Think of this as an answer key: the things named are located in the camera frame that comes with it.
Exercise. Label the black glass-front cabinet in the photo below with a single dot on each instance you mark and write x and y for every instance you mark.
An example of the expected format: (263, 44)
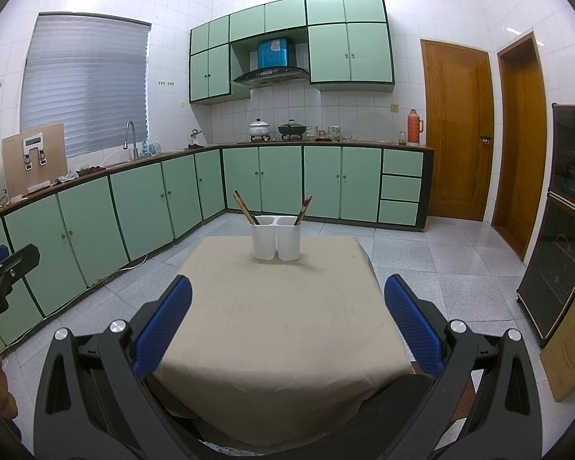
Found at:
(556, 230)

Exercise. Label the grey window blind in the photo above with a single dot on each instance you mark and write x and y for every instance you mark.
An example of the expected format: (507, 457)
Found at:
(86, 86)

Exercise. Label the chrome kitchen faucet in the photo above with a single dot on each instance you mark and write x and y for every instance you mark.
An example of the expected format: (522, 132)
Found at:
(133, 139)

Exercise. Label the beige tablecloth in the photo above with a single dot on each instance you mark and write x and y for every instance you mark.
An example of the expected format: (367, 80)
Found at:
(278, 335)

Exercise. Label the light wooden chopstick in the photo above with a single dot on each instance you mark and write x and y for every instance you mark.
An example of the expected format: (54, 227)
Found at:
(248, 206)
(243, 208)

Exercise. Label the white two-compartment utensil holder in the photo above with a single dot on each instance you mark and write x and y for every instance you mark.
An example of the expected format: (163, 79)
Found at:
(275, 244)

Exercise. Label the green base cabinet with drawers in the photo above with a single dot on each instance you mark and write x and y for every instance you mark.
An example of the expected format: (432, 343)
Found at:
(321, 182)

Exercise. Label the black wok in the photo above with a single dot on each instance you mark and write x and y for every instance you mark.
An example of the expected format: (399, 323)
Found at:
(291, 129)

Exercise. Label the plain wooden door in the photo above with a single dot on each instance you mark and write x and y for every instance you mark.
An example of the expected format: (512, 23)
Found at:
(520, 143)

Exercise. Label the small kettle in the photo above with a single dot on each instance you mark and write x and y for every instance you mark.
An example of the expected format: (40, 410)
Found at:
(195, 139)

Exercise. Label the white dishcloth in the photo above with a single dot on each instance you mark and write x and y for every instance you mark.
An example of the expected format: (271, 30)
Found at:
(66, 175)

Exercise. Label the black range hood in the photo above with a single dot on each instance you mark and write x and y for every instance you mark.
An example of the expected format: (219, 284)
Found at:
(270, 76)

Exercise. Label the glass jar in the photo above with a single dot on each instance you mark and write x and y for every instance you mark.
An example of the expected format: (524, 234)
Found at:
(402, 138)

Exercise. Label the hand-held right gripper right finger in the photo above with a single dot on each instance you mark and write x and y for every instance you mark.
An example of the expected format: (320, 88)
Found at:
(412, 326)

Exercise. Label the orange thermos flask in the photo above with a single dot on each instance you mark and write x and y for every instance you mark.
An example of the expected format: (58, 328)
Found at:
(415, 127)

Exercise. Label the brown wooden board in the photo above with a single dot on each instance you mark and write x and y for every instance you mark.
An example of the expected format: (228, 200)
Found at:
(52, 153)

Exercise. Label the patterned canister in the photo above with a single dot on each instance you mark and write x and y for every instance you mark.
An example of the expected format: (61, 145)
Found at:
(334, 133)

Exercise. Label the blue box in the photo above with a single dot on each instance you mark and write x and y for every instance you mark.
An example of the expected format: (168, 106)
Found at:
(275, 52)

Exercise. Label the dark chopstick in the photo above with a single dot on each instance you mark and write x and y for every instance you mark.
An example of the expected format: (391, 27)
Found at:
(305, 210)
(301, 211)

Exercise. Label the clear plastic bottle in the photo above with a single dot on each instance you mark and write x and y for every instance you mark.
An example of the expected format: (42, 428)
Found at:
(151, 147)

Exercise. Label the small wall hooks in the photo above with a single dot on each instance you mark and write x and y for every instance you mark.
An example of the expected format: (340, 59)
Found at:
(166, 83)

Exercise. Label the cardboard box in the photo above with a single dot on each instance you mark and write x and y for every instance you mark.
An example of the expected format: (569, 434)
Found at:
(572, 345)

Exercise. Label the green sink base cabinet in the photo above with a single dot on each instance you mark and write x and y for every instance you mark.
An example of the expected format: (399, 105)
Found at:
(139, 211)

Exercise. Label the green wall cabinet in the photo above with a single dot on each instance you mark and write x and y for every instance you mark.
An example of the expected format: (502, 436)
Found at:
(211, 76)
(350, 48)

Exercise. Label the white lidded pot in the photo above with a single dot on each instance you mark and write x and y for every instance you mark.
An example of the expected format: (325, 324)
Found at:
(259, 129)

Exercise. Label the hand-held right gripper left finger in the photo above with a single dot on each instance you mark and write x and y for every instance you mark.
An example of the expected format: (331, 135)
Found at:
(165, 326)

